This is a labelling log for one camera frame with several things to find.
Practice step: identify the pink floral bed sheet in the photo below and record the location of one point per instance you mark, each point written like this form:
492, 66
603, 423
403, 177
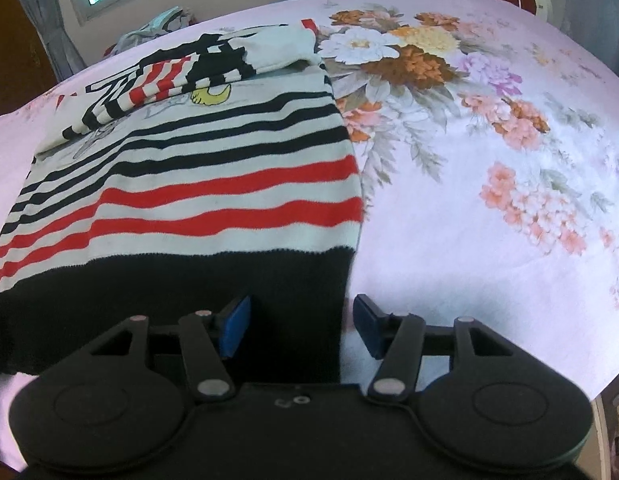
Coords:
487, 145

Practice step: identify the striped red black white sweater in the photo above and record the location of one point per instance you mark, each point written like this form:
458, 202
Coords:
174, 178

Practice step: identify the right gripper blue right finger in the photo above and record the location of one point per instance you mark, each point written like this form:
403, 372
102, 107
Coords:
373, 326

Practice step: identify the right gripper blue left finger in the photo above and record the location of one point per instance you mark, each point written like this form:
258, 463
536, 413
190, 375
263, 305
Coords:
232, 322

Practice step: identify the brown wooden door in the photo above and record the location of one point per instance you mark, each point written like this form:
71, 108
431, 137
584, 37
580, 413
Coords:
25, 70

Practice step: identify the grey curtain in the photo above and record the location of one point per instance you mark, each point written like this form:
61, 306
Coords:
47, 18

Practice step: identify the crumpled grey clothes pile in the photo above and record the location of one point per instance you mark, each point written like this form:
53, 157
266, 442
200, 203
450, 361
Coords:
161, 25

